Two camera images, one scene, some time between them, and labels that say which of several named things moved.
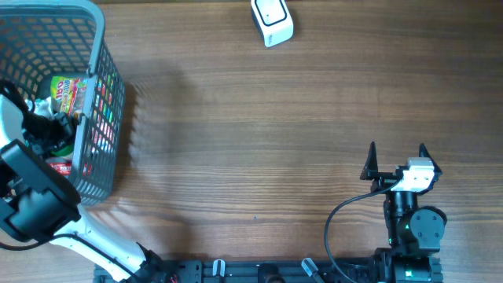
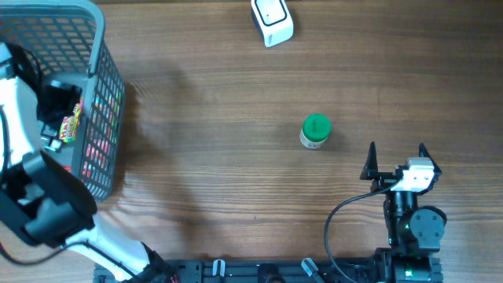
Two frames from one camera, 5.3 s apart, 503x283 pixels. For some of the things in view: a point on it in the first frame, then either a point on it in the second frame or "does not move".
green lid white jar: [64, 152] to [315, 130]
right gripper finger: [370, 169] does not move
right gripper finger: [424, 152] does not move
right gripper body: [385, 180] does not move
